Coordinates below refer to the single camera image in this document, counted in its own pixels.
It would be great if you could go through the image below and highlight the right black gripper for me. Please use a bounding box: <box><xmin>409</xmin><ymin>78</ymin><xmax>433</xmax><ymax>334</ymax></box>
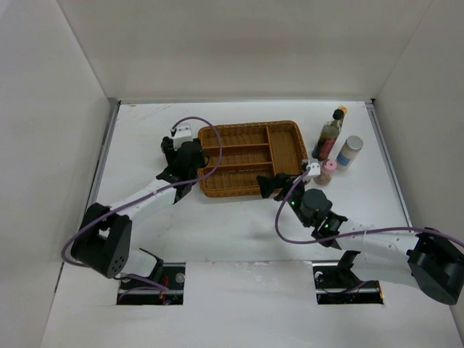
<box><xmin>257</xmin><ymin>173</ymin><xmax>312</xmax><ymax>228</ymax></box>

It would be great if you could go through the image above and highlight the pink-lid spice jar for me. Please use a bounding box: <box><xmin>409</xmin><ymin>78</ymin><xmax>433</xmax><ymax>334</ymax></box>
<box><xmin>314</xmin><ymin>159</ymin><xmax>337</xmax><ymax>186</ymax></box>

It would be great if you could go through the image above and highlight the tall dark sauce bottle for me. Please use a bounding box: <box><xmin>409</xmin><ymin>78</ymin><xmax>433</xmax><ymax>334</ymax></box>
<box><xmin>312</xmin><ymin>109</ymin><xmax>344</xmax><ymax>162</ymax></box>

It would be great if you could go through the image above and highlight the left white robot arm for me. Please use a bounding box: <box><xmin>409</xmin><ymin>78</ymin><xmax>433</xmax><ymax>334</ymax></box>
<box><xmin>62</xmin><ymin>137</ymin><xmax>207</xmax><ymax>289</ymax></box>

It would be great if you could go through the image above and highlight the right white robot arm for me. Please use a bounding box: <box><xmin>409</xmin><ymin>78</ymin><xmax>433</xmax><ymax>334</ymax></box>
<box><xmin>257</xmin><ymin>173</ymin><xmax>463</xmax><ymax>305</ymax></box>

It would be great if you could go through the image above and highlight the brown wicker divided tray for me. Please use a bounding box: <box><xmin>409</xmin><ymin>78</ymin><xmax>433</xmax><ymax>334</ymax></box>
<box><xmin>198</xmin><ymin>120</ymin><xmax>308</xmax><ymax>198</ymax></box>

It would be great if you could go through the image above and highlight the white cylinder silver-lid shaker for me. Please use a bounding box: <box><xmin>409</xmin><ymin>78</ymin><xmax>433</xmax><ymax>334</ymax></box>
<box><xmin>336</xmin><ymin>136</ymin><xmax>363</xmax><ymax>171</ymax></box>

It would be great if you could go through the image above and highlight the yellow-cap small sauce bottle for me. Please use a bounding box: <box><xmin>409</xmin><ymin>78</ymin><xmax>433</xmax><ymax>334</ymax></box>
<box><xmin>338</xmin><ymin>105</ymin><xmax>347</xmax><ymax>115</ymax></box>

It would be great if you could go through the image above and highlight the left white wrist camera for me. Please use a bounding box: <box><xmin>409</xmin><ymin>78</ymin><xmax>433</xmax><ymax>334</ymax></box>
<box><xmin>171</xmin><ymin>123</ymin><xmax>193</xmax><ymax>151</ymax></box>

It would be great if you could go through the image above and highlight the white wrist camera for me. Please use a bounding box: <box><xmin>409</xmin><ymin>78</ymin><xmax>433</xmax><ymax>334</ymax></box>
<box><xmin>171</xmin><ymin>123</ymin><xmax>193</xmax><ymax>151</ymax></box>
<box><xmin>302</xmin><ymin>159</ymin><xmax>320</xmax><ymax>180</ymax></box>

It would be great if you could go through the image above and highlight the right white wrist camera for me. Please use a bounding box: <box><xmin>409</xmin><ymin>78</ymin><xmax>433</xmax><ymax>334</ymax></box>
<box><xmin>302</xmin><ymin>159</ymin><xmax>320</xmax><ymax>180</ymax></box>

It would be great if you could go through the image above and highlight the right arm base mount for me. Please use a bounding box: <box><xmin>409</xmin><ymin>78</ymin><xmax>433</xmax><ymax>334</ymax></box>
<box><xmin>312</xmin><ymin>252</ymin><xmax>384</xmax><ymax>305</ymax></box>

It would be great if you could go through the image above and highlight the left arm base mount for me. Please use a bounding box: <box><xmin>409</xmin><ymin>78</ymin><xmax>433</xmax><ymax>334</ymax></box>
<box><xmin>116</xmin><ymin>262</ymin><xmax>186</xmax><ymax>306</ymax></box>

